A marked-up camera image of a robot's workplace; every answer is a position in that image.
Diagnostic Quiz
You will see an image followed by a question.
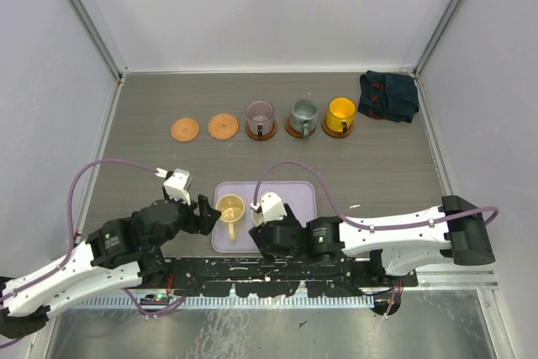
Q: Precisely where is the cream yellow cup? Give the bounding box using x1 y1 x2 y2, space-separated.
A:
216 194 245 242

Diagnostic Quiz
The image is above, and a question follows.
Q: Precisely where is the white cup blue handle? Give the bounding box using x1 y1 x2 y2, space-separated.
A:
251 207 264 227

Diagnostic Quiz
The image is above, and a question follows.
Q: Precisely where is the woven rattan coaster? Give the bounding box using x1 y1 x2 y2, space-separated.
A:
208 114 240 140
171 117 199 142

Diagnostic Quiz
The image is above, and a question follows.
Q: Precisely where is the dark wooden coaster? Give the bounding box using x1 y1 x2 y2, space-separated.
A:
245 121 277 141

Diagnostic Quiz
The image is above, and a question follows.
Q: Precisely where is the wooden coaster back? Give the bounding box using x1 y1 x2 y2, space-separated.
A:
285 115 316 139

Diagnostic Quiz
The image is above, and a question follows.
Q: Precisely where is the purple translucent cup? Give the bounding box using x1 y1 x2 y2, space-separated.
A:
246 100 274 139

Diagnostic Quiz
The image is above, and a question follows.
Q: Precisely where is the grey green cup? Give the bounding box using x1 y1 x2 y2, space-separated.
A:
289 99 319 139

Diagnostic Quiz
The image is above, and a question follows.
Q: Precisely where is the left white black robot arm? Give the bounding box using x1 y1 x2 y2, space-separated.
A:
1 195 221 340

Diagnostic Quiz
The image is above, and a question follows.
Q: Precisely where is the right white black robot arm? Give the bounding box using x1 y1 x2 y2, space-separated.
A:
249 192 495 287

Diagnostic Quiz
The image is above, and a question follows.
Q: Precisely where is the lilac plastic tray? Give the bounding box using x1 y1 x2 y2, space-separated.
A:
211 181 318 255

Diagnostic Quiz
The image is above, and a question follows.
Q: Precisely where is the dark blue folded cloth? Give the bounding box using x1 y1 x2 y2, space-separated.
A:
357 71 419 124

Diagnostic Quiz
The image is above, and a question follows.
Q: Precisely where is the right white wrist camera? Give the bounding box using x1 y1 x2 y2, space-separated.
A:
251 192 287 225

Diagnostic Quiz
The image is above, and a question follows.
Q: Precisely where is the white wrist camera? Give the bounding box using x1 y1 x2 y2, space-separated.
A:
155 168 193 205
251 192 287 225

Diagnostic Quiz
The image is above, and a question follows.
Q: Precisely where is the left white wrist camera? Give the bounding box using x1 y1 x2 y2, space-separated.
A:
155 168 193 205

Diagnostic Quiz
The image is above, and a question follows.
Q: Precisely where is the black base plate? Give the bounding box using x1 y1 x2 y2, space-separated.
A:
138 256 418 298

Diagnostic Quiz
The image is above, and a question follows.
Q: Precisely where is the grey slotted cable duct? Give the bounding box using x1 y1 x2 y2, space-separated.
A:
76 293 375 309

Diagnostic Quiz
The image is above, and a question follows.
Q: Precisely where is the aluminium rail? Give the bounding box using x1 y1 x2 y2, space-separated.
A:
79 256 500 293

